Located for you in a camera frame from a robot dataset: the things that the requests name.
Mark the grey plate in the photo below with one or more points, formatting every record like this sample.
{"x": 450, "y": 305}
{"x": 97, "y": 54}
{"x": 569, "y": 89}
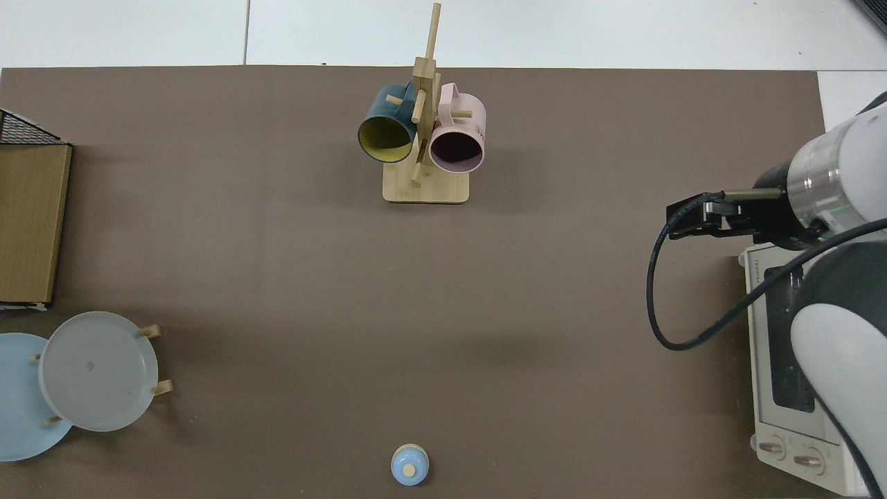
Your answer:
{"x": 97, "y": 371}

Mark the pale toaster oven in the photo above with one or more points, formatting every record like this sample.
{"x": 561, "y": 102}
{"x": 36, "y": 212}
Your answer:
{"x": 762, "y": 388}

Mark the pink cup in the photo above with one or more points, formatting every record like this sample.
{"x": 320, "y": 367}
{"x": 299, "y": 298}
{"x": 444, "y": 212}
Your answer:
{"x": 468, "y": 114}

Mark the dark grey panel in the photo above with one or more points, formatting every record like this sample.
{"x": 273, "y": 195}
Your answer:
{"x": 876, "y": 10}

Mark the wooden cup stand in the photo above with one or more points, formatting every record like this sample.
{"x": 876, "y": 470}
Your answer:
{"x": 426, "y": 190}

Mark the small blue round bell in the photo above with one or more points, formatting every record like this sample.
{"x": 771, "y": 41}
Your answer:
{"x": 409, "y": 466}

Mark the dark blue cup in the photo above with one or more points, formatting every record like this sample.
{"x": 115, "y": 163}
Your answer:
{"x": 381, "y": 107}

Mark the wooden plate rack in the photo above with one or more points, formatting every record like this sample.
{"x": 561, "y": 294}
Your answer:
{"x": 149, "y": 331}

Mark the brown table cloth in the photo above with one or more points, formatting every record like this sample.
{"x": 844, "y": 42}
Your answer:
{"x": 416, "y": 312}

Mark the light blue plate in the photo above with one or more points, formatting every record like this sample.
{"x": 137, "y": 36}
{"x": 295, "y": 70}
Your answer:
{"x": 17, "y": 402}

